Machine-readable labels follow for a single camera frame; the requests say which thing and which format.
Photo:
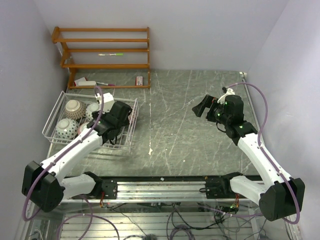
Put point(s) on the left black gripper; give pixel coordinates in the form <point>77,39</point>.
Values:
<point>126,122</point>

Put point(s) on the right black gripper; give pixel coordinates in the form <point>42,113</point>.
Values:
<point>210,102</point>

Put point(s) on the dark blue patterned bowl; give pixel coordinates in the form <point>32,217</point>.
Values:
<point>133,115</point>

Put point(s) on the black and white leaf bowl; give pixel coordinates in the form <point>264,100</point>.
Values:
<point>82,127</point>

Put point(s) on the red circle patterned bowl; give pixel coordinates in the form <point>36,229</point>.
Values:
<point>93,107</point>

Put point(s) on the light blue patterned bowl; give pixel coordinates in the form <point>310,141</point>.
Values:
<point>67,128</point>

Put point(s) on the brown patterned bowl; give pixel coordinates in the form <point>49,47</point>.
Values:
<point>75,109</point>

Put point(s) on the red striped bowl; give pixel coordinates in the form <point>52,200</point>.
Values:
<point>120,135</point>

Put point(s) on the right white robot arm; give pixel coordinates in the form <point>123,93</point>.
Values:
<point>280,195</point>

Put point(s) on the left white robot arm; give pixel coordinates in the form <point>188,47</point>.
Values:
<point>60,164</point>

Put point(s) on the wooden shelf rack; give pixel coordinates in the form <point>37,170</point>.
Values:
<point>81,46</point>

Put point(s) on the white soap bar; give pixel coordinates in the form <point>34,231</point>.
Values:
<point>89,84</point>

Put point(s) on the red and white card box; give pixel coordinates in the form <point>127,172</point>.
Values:
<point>139,81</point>

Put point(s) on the red and white flat box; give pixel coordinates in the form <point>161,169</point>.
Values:
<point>80,81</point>

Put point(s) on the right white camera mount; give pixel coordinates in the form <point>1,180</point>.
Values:
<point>227,92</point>

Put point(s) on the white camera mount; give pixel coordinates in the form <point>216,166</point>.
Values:
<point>227,92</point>
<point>105,101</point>

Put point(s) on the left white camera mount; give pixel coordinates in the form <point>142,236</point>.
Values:
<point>105,101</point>

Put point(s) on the white wire dish rack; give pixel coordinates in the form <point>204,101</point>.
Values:
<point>58,113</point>

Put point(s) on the aluminium mounting rail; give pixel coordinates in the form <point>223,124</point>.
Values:
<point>160,191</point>

